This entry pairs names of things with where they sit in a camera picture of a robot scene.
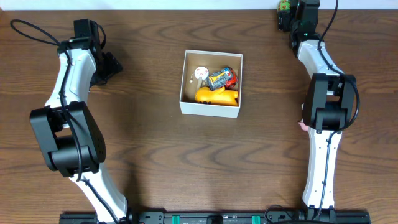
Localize green polyhedral die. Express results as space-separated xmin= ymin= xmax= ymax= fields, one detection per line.
xmin=277 ymin=0 xmax=290 ymax=12

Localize grey toy car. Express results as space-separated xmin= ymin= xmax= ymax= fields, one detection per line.
xmin=206 ymin=67 xmax=238 ymax=90

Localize white pellet drum toy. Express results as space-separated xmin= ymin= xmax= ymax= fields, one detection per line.
xmin=189 ymin=67 xmax=209 ymax=90

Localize orange duck toy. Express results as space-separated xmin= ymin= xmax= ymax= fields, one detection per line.
xmin=195 ymin=87 xmax=238 ymax=106

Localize pink planet figure toy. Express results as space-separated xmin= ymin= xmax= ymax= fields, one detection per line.
xmin=298 ymin=119 xmax=309 ymax=132

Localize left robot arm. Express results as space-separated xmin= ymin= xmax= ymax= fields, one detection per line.
xmin=30 ymin=37 xmax=132 ymax=223

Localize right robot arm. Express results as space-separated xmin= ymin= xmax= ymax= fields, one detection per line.
xmin=277 ymin=0 xmax=360 ymax=220

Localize white cardboard box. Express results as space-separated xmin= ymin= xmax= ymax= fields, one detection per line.
xmin=179 ymin=50 xmax=243 ymax=118

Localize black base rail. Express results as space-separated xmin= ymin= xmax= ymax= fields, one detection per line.
xmin=58 ymin=210 xmax=373 ymax=224

